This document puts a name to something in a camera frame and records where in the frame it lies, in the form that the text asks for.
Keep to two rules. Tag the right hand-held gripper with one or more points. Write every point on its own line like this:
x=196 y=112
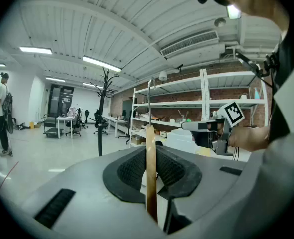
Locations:
x=233 y=114

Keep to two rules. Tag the black glass door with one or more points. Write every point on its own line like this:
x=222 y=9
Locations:
x=61 y=98

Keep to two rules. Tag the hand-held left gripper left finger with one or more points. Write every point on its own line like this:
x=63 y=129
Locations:
x=87 y=195

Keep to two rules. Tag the small black office chair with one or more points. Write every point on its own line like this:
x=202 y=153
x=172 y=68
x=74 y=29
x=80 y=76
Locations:
x=86 y=117

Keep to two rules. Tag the black platform trolley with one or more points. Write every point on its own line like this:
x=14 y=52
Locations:
x=52 y=131

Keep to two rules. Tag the blue bottle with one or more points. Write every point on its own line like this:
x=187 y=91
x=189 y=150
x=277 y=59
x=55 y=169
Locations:
x=256 y=93

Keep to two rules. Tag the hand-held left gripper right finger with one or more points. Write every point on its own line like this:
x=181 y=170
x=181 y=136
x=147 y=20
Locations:
x=206 y=183

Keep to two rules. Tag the pink bags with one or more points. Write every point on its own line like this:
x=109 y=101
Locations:
x=71 y=111

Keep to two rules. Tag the white cone ceiling lamp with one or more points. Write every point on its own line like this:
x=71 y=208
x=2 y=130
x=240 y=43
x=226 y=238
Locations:
x=163 y=75

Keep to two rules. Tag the white ceiling air conditioner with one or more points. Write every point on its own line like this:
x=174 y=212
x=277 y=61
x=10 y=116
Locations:
x=191 y=45

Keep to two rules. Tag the person's black shirt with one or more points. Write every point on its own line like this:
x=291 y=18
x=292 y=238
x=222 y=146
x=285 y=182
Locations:
x=291 y=71

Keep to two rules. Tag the cardboard box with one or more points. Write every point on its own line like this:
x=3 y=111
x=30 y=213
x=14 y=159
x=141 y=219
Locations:
x=137 y=141

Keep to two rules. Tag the white metal shelving unit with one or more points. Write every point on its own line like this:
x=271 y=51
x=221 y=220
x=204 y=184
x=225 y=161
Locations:
x=177 y=104

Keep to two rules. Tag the long white desk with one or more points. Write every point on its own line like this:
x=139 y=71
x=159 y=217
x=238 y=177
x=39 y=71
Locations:
x=117 y=121

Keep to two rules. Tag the small white desk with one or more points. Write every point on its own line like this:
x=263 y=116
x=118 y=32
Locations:
x=66 y=119

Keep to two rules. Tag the person's right forearm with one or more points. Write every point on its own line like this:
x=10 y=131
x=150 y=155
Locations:
x=251 y=138

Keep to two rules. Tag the grey office chair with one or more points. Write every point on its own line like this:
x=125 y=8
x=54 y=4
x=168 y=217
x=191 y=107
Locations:
x=74 y=123

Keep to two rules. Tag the yellow box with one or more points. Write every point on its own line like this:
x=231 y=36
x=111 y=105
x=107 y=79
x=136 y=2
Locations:
x=32 y=125

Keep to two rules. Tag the wooden hanger with metal hook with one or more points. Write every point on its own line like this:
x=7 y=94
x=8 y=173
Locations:
x=151 y=170

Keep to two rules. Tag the black coat rack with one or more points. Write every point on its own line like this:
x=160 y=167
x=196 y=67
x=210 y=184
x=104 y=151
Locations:
x=101 y=123

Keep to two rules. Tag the dark display screen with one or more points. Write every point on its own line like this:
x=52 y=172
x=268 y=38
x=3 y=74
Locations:
x=127 y=107

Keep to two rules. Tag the round ceiling detector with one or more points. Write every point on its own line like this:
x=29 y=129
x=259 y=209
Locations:
x=220 y=22

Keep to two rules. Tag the white box appliance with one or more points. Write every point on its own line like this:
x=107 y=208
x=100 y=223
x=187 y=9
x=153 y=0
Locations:
x=182 y=141

